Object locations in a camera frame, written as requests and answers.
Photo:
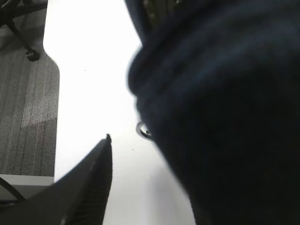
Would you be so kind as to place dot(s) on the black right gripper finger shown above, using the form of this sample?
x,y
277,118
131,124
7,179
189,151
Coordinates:
x,y
79,198

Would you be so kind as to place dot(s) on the dark blue zippered lunch bag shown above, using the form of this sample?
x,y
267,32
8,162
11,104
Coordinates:
x,y
217,83

